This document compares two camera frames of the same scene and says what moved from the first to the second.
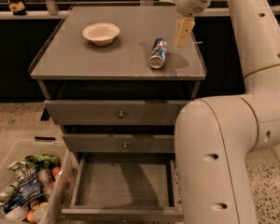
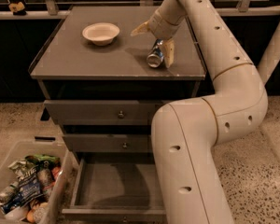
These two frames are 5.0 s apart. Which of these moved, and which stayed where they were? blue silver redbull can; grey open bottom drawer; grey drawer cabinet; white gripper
Moved: white gripper
Stayed: blue silver redbull can; grey open bottom drawer; grey drawer cabinet
